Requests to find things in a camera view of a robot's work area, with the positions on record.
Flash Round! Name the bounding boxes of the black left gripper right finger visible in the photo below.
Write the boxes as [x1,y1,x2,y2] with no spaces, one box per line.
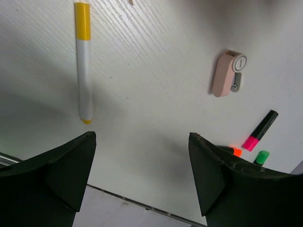
[188,133,303,227]

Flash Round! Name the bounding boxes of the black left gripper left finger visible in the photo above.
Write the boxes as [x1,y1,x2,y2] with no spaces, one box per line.
[0,131,96,227]

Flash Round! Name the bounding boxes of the black orange highlighter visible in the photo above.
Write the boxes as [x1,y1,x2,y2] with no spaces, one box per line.
[217,146,242,157]

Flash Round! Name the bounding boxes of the black green highlighter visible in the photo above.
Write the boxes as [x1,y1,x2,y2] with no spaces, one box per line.
[253,150,270,166]

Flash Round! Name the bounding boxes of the black pink highlighter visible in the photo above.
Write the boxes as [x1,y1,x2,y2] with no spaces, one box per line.
[241,110,278,151]

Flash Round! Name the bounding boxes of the yellow capped white marker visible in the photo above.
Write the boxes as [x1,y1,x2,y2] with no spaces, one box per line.
[74,2,93,124]

